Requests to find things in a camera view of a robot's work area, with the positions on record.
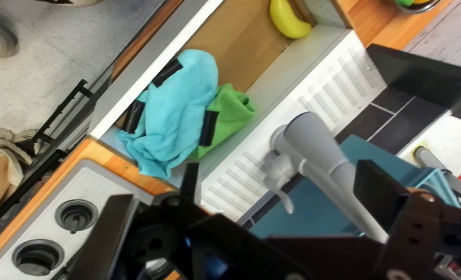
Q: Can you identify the left teal planter box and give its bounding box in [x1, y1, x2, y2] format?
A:
[247, 133, 421, 241]

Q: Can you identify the grey toy faucet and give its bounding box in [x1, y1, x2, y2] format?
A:
[263, 112, 389, 242]

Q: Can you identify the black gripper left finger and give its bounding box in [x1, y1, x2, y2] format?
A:
[68, 194, 138, 280]

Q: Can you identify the toy stove top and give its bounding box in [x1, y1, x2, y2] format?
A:
[0, 160, 152, 280]

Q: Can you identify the yellow toy banana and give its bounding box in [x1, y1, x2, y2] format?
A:
[269, 0, 312, 39]

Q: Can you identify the white toy sink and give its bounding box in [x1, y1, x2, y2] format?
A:
[88, 0, 384, 221]

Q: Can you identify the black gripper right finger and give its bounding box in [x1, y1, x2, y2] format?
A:
[353, 160, 409, 236]

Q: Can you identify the grey plank back panel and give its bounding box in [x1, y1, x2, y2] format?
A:
[404, 0, 461, 65]

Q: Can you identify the green cloth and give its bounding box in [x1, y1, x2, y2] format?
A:
[191, 84, 255, 158]

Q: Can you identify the teal cloth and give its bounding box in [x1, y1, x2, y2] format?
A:
[116, 49, 217, 179]

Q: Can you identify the wooden counter top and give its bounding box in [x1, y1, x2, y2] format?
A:
[333, 0, 453, 49]

